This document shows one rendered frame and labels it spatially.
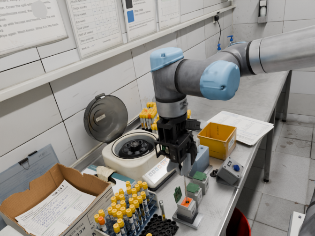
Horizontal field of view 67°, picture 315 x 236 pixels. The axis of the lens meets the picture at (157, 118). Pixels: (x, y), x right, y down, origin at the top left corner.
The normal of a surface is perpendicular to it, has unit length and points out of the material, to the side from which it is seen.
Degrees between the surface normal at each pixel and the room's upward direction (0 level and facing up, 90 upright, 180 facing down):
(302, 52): 86
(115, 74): 90
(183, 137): 0
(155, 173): 25
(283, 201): 0
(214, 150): 90
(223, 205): 0
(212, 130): 90
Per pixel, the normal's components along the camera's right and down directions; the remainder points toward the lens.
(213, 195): -0.14, -0.88
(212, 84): -0.62, 0.29
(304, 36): -0.68, -0.32
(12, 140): 0.84, 0.14
